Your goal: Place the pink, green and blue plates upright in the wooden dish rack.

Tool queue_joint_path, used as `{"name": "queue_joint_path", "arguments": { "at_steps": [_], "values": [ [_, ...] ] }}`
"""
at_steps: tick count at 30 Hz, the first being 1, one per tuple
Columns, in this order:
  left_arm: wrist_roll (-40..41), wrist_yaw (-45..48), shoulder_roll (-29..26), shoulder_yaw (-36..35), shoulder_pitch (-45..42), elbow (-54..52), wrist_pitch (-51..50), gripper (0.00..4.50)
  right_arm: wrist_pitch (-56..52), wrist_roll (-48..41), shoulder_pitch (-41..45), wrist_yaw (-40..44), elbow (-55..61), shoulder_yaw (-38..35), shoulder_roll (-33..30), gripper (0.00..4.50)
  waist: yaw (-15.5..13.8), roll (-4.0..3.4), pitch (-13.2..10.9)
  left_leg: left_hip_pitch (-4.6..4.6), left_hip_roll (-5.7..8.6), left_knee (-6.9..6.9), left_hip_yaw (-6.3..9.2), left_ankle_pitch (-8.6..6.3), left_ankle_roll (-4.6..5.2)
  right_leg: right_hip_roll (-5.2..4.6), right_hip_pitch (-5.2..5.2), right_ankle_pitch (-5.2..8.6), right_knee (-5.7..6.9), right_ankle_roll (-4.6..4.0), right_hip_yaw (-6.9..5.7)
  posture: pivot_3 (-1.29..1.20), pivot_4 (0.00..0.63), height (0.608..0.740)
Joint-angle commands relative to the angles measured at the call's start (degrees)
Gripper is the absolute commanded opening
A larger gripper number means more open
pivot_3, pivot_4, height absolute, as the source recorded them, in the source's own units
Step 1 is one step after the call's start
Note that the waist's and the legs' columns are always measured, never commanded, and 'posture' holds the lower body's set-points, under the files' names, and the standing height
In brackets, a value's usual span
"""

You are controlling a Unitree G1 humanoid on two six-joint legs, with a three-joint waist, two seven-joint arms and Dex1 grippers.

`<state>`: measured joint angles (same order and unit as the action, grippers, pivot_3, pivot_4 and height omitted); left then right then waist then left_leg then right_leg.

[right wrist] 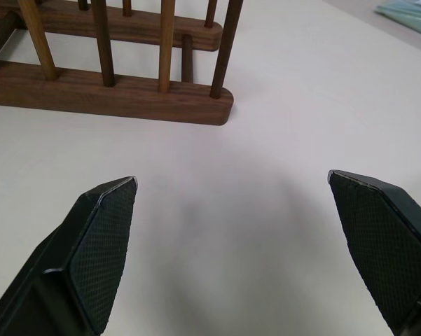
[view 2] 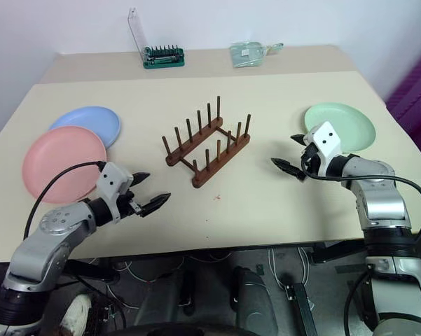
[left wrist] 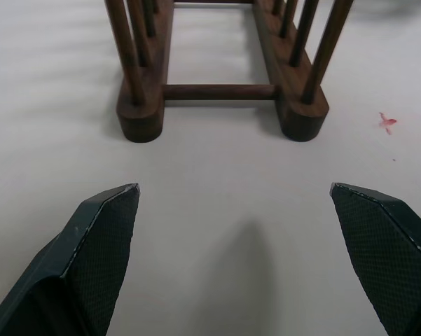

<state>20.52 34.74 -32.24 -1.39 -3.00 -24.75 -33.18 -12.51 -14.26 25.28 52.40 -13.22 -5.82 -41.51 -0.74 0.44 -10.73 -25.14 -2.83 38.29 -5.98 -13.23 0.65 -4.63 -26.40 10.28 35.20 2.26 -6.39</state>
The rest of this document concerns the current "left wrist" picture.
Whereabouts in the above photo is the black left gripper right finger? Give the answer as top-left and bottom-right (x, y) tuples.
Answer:
(329, 181), (421, 336)

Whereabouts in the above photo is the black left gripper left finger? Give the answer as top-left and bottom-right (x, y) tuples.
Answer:
(0, 183), (141, 336)

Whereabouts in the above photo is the wooden dish rack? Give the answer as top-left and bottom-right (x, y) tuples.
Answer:
(103, 0), (353, 144)

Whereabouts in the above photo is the small red stain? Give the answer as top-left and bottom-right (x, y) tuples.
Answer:
(378, 111), (398, 136)

